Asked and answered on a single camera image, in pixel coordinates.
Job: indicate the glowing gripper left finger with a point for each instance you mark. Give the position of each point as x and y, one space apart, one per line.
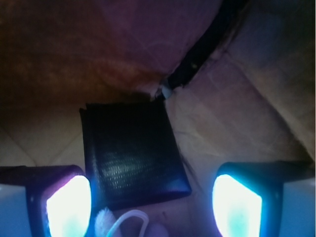
44 201

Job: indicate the black box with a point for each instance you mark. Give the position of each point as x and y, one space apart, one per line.
131 156

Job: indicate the pink plush bunny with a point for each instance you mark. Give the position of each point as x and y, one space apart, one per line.
133 223

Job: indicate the brown paper bag bin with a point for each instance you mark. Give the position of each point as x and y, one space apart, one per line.
252 100

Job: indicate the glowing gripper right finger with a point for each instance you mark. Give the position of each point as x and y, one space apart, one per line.
265 199

